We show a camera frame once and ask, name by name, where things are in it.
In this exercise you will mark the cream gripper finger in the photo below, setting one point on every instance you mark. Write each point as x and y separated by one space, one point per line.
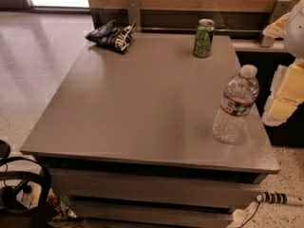
277 28
287 93

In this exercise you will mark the clear plastic water bottle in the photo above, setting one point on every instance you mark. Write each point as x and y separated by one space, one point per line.
238 97

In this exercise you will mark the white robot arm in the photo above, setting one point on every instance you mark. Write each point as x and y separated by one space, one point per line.
293 37

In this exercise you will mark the blue chip bag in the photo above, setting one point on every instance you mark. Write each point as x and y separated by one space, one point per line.
111 37

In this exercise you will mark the green soda can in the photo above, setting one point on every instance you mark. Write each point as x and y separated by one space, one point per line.
204 38

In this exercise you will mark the grey drawer cabinet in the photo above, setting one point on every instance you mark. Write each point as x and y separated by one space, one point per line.
129 137

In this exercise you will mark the right metal wall bracket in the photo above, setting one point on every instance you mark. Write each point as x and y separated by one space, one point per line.
280 8

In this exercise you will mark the metal wall bracket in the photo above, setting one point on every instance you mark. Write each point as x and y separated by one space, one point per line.
280 8
134 14

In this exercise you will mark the striped black white cable plug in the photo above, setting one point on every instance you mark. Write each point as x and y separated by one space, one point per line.
280 198

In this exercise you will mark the left metal wall bracket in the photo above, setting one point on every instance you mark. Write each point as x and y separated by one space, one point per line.
134 14

